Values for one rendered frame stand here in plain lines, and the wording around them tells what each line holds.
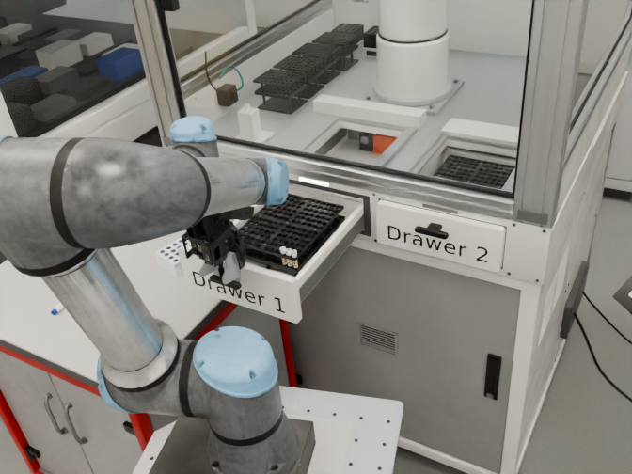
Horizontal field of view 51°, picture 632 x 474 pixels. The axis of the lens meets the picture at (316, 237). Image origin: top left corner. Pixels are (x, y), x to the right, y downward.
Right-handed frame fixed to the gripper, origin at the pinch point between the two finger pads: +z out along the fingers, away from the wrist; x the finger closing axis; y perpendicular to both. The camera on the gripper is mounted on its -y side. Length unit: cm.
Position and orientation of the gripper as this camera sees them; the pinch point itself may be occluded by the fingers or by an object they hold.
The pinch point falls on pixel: (229, 276)
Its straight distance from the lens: 137.0
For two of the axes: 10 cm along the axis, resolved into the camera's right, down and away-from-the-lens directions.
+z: 0.8, 8.2, 5.7
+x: 8.7, 2.2, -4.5
